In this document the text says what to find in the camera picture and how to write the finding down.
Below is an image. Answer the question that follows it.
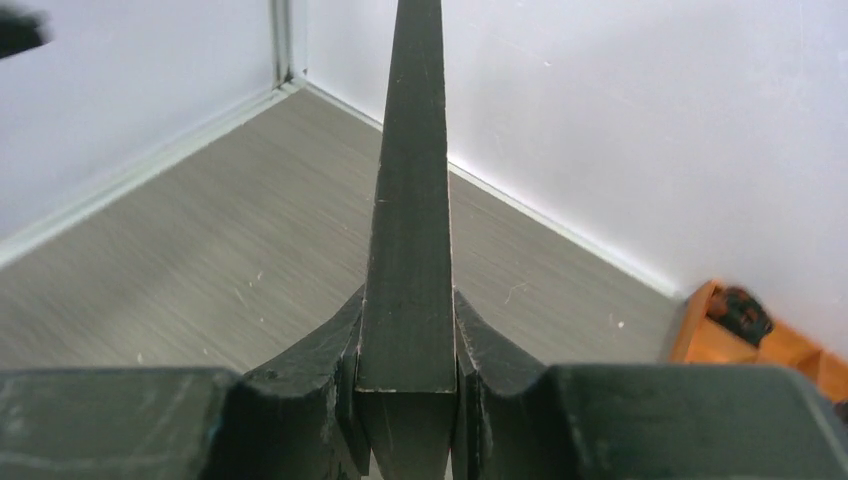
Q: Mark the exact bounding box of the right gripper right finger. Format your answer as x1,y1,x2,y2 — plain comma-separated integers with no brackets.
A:
451,295,847,479

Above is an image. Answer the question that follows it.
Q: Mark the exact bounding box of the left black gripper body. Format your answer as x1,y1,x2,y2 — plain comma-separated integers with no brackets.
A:
1,5,49,59

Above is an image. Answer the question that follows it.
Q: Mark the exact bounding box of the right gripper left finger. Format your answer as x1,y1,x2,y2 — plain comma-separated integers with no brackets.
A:
1,293,368,479

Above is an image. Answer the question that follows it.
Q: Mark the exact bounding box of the wooden picture frame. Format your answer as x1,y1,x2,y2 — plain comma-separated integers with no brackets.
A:
355,0,458,479

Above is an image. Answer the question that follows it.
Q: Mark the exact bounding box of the orange compartment tray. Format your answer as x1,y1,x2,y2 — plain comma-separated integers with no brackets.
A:
667,278,848,405

